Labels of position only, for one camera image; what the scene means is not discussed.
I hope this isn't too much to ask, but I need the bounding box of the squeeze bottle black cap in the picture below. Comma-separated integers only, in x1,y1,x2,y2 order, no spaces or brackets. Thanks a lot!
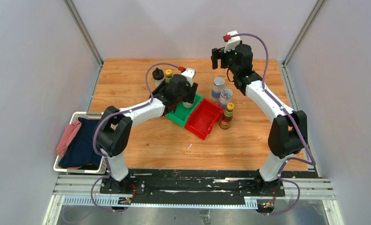
152,67,165,88
182,102,194,109

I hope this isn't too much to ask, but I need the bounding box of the green label sauce bottle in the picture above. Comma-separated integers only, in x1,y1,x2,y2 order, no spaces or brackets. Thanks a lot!
165,69,173,86

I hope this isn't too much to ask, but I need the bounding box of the red label sauce bottle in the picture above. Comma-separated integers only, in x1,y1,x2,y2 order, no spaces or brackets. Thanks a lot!
220,102,235,129

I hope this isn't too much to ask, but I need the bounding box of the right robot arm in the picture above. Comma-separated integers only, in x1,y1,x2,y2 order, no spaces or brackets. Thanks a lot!
211,43,308,196

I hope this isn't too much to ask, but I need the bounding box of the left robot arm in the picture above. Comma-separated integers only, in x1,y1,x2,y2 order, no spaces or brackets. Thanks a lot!
92,74,198,194

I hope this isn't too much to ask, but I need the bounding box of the black storage bin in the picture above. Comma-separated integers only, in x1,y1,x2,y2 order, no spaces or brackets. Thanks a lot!
152,83,170,102

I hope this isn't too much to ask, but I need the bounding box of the blue spice jar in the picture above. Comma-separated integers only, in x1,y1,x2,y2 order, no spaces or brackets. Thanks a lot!
211,77,225,102

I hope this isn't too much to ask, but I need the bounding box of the green storage bin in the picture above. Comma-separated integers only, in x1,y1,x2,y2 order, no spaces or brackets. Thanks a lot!
166,94,203,128

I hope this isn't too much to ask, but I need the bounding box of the white spice jar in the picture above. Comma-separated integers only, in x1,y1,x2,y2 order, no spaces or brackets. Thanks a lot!
218,88,233,108

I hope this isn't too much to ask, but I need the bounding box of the red storage bin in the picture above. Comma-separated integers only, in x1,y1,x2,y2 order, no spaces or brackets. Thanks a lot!
184,98,223,140

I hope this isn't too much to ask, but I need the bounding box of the pink cloth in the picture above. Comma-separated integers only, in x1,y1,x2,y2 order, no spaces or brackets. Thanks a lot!
55,120,82,157

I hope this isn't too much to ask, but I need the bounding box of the navy cloth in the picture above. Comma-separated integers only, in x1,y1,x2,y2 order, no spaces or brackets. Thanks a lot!
59,118,102,169

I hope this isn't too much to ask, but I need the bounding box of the white laundry basket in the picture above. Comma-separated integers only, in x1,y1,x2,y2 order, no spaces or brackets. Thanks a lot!
53,112,107,174

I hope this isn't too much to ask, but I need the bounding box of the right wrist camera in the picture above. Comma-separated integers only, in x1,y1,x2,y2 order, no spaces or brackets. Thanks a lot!
223,30,241,53

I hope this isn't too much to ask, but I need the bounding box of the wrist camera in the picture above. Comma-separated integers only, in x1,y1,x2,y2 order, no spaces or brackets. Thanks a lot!
223,30,241,53
181,67,196,87

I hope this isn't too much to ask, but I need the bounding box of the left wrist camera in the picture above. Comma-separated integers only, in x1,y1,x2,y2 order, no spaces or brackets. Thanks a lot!
181,67,196,87

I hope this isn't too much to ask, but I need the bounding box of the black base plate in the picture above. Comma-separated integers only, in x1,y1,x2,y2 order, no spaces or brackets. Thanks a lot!
99,168,285,205

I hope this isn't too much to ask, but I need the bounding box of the right corner aluminium post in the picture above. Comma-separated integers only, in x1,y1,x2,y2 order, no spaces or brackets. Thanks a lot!
282,0,326,67

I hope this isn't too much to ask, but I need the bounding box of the corner aluminium post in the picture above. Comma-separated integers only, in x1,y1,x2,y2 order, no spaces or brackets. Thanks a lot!
63,0,104,67
282,0,326,67

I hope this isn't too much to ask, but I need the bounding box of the left corner aluminium post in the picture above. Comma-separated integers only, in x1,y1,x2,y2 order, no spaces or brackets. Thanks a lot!
63,0,104,67

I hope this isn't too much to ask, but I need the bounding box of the aluminium frame rail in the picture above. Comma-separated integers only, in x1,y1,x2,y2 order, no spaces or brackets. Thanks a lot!
53,175,335,210

